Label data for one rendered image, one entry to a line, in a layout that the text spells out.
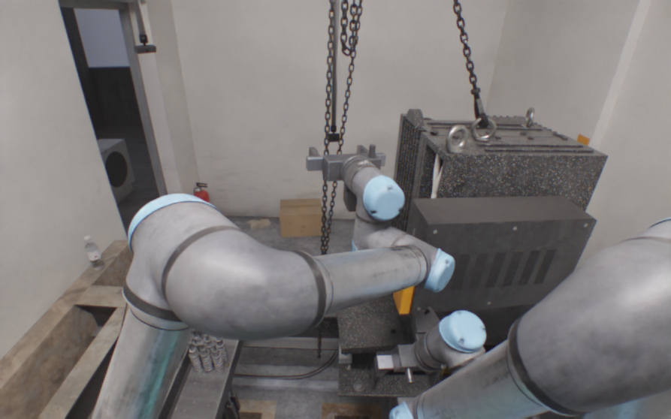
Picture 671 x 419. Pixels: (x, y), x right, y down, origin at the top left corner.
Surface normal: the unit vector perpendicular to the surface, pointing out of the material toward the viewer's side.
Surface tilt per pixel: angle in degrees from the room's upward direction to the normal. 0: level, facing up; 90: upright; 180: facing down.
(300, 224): 90
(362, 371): 0
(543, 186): 90
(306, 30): 90
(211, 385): 0
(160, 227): 32
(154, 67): 90
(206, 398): 0
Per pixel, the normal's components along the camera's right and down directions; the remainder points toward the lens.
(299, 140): -0.01, 0.49
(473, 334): 0.20, -0.60
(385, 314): 0.03, -0.87
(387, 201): 0.29, 0.45
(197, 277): -0.09, -0.32
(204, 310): -0.08, 0.26
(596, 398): -0.34, 0.50
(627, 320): -0.63, -0.29
